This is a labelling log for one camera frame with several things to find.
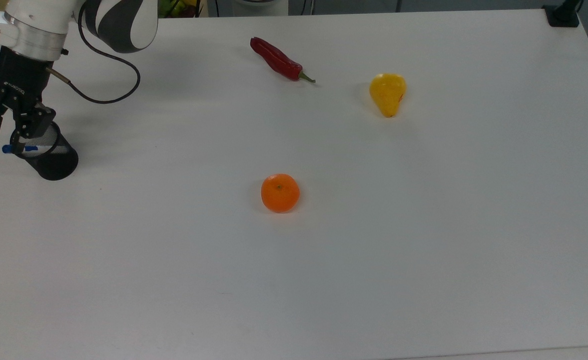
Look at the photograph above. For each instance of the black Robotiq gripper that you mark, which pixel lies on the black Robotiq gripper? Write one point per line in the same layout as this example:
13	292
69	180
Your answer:
21	80

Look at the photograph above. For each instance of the white marker with blue cap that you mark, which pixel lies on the white marker with blue cap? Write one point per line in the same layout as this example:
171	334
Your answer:
8	148

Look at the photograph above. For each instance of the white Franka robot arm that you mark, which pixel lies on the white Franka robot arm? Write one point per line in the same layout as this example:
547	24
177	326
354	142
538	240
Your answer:
119	25

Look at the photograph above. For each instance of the black mesh pen cup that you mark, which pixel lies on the black mesh pen cup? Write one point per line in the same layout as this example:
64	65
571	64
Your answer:
56	165

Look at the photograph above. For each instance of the yellow green background clutter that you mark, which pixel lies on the yellow green background clutter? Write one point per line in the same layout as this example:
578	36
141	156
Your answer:
180	7

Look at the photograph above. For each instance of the red chili pepper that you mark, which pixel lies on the red chili pepper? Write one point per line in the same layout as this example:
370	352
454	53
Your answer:
276	59

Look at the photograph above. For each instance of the orange mandarin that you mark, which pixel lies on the orange mandarin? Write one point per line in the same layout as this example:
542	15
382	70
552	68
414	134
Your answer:
280	193

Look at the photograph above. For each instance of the yellow pear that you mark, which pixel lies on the yellow pear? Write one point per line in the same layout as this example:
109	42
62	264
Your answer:
387	92

